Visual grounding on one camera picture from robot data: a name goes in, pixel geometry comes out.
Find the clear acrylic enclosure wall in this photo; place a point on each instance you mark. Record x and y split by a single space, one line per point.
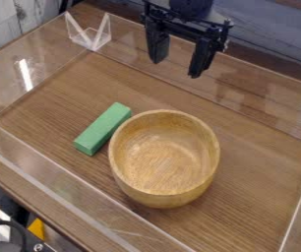
57 87

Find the green rectangular block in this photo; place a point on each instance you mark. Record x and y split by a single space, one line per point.
97 134

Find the clear acrylic corner bracket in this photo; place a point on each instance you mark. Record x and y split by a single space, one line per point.
90 38

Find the brown wooden bowl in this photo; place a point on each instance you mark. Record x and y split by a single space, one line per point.
165 154

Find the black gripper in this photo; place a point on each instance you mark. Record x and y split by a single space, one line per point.
189 19

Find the yellow black device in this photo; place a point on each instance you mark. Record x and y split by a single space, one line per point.
35 234

